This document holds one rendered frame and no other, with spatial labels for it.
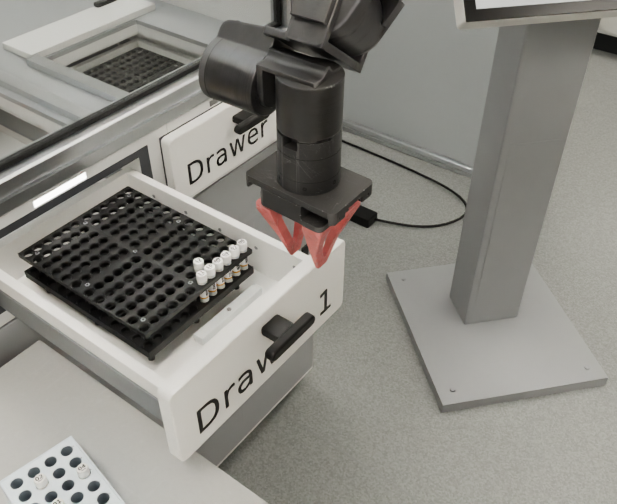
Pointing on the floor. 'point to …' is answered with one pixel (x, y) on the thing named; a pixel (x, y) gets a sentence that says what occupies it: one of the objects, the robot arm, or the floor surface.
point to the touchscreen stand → (506, 238)
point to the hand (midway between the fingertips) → (308, 252)
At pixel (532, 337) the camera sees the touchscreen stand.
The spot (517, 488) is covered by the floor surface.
